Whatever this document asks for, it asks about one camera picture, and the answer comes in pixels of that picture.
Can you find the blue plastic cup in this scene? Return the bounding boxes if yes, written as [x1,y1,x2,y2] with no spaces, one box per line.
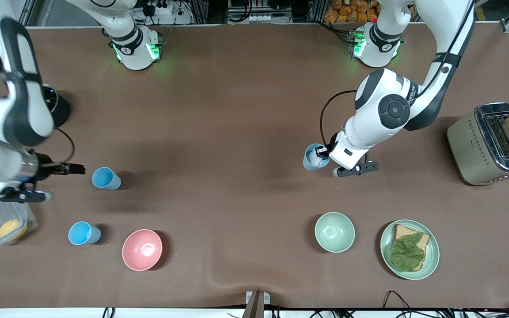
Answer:
[91,167,122,191]
[303,144,330,172]
[68,221,102,246]

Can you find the white crumpled tissue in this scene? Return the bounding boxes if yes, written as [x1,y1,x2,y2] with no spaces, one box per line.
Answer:
[307,148,326,167]

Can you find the glass lid with blue knob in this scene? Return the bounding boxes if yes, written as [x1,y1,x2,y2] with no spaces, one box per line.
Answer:
[41,84,59,114]

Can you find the orange round food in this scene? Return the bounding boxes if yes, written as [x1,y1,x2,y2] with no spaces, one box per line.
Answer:
[0,219,28,242]

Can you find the pale green bowl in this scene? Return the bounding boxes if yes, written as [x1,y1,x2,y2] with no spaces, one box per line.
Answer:
[315,212,356,254]

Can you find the pink bowl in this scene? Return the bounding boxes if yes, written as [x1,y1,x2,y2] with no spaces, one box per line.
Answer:
[122,229,163,271]

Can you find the brown bread slice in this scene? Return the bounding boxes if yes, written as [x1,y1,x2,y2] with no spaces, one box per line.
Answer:
[391,224,431,272]

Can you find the green lettuce leaf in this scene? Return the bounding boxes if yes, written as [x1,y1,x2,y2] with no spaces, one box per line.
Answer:
[390,233,426,271]

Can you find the orange snack packs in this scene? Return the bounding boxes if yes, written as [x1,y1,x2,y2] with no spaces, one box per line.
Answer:
[323,0,380,24]

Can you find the beige and chrome toaster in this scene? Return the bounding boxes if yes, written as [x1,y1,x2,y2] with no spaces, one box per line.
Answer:
[447,102,509,186]

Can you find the pale green plate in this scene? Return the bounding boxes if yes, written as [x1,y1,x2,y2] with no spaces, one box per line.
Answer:
[380,220,440,280]

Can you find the white power strip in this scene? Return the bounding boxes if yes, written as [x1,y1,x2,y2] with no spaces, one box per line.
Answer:
[142,0,176,16]

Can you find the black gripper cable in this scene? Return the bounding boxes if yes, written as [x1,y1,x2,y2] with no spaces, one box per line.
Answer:
[53,127,76,165]
[319,90,357,149]

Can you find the black pot with blue handle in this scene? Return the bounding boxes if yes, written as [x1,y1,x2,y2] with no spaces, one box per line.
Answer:
[40,83,72,129]

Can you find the thin black cable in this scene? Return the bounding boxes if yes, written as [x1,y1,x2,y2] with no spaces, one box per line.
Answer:
[383,290,416,318]

